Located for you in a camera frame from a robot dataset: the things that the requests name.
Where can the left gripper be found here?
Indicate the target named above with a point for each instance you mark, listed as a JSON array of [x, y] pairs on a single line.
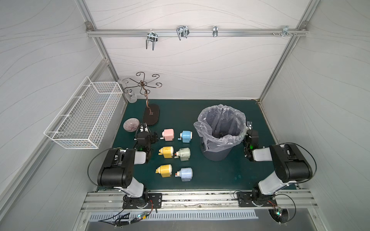
[[143, 129]]

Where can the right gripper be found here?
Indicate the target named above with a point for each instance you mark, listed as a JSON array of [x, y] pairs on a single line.
[[248, 127]]

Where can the green pencil sharpener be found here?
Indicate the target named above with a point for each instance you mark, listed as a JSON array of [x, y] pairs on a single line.
[[183, 154]]

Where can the light blue pencil sharpener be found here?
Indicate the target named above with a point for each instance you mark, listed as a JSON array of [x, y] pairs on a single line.
[[185, 174]]

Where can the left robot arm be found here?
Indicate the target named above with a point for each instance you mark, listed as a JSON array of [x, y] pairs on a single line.
[[117, 169]]

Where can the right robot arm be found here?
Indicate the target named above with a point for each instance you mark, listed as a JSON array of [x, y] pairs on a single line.
[[290, 167]]

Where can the pink pencil sharpener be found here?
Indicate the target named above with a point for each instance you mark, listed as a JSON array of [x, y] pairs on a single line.
[[167, 135]]

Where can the yellow pencil sharpener front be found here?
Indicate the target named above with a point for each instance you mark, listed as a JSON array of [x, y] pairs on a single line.
[[165, 170]]

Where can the pink patterned bowl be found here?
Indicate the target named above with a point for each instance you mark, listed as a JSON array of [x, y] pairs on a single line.
[[131, 124]]

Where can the clear plastic bin liner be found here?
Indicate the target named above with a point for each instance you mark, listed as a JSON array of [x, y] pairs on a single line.
[[221, 127]]

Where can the grey trash bin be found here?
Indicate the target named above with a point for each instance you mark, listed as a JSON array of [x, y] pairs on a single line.
[[214, 156]]

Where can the clear glass cup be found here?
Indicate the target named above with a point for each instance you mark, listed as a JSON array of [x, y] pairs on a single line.
[[129, 93]]

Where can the green mat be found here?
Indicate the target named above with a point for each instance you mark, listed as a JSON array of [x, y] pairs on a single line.
[[235, 172]]

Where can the metal hook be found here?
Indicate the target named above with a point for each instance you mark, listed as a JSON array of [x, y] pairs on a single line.
[[285, 33], [215, 31], [152, 38], [182, 32]]

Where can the white wire basket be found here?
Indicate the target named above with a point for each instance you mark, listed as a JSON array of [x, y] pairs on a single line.
[[84, 119]]

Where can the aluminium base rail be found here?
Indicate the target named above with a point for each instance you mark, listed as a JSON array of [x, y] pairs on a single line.
[[109, 201]]

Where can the aluminium top rail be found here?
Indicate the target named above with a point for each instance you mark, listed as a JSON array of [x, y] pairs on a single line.
[[208, 32]]

